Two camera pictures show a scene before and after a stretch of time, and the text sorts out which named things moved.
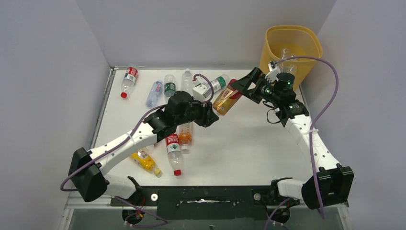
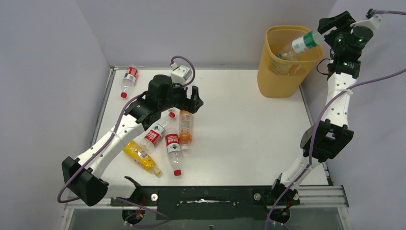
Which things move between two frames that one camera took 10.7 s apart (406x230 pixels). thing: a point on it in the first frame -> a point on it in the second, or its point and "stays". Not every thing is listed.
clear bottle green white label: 220,83 -> 311,40
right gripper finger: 248,82 -> 343,19
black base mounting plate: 207,202 stays
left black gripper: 208,117 -> 192,105
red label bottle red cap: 174,151 stays
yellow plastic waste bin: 281,41 stays
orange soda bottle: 185,137 stays
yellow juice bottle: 144,160 stays
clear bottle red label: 130,75 stays
